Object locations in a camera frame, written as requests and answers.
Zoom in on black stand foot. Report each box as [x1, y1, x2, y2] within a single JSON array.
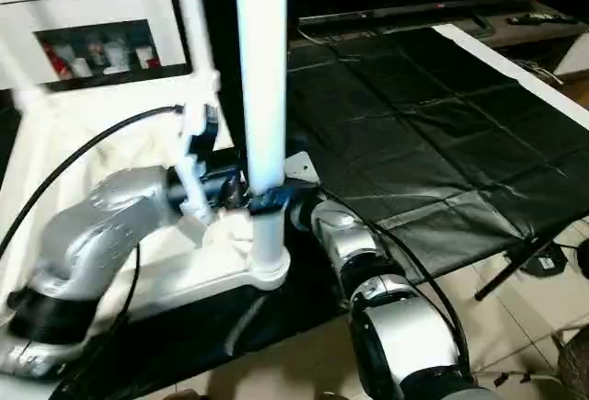
[[474, 225, 589, 302]]

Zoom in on white plastic table top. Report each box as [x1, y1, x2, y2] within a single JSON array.
[[0, 71, 294, 302]]

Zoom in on white glass door cabinet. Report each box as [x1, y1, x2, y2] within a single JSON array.
[[0, 0, 199, 93]]

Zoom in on white cup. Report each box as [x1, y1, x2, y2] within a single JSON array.
[[136, 46, 156, 70]]

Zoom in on black power adapter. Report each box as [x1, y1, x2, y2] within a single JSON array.
[[525, 246, 570, 278]]

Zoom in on black remote control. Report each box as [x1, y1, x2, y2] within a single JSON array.
[[508, 12, 583, 29]]

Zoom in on red bottle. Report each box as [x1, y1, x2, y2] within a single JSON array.
[[48, 43, 73, 81]]

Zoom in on white plastic table leg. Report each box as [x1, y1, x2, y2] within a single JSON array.
[[0, 46, 47, 107], [170, 0, 222, 97], [233, 0, 292, 277]]

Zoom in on black work mat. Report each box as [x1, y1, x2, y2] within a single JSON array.
[[0, 25, 589, 392]]

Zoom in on white bottle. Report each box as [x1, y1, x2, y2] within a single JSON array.
[[105, 40, 127, 74]]

